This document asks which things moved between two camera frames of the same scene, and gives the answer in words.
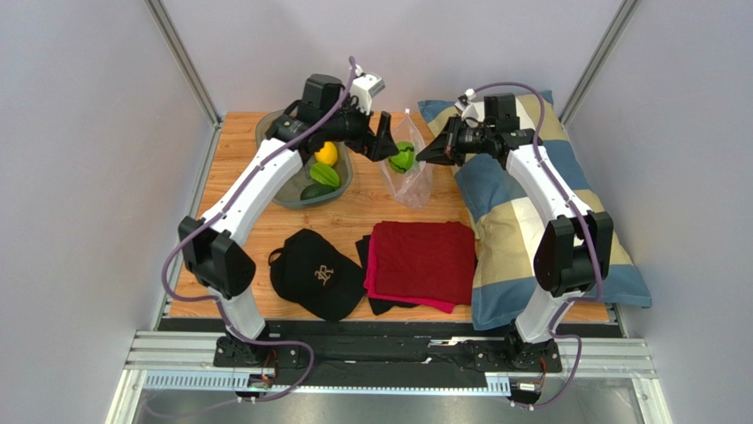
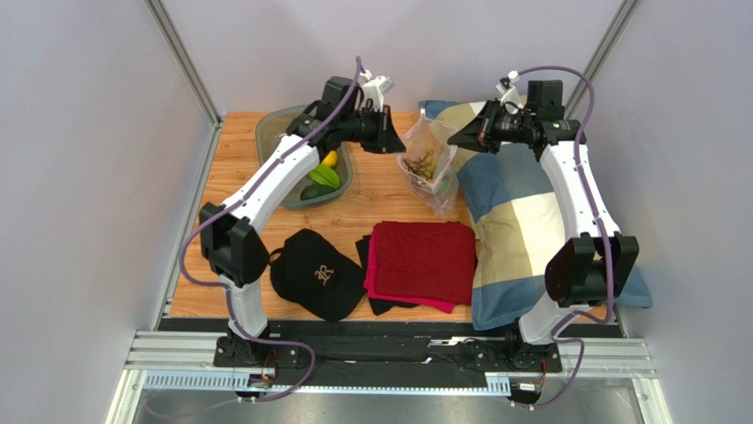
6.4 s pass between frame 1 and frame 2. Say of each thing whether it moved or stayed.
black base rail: stayed
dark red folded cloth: stayed
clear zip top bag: moved
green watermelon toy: moved
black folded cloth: stayed
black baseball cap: stayed
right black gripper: moved
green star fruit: stayed
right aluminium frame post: stayed
